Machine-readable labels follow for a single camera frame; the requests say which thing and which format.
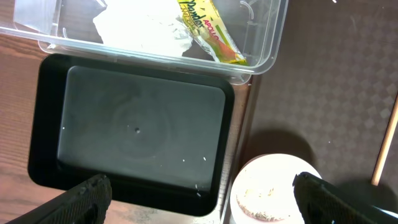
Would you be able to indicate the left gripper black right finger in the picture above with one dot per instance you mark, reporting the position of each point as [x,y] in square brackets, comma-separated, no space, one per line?
[321,202]

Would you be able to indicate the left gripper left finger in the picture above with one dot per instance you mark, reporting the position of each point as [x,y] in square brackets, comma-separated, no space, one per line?
[86,203]

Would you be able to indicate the white bowl with food residue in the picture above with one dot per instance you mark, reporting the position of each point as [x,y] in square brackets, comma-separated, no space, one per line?
[263,190]

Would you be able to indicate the yellow green snack wrapper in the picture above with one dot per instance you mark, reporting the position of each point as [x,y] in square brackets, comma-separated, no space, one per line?
[203,21]

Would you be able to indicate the clear plastic waste bin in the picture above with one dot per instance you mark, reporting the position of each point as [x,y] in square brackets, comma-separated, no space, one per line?
[66,27]

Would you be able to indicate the left wooden chopstick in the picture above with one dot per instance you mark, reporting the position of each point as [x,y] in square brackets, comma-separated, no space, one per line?
[384,150]

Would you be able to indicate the black rectangular tray bin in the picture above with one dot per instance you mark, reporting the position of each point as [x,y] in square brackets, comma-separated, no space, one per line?
[160,136]

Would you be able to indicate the dark brown serving tray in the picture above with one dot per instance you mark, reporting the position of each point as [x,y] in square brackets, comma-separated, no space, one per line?
[329,96]

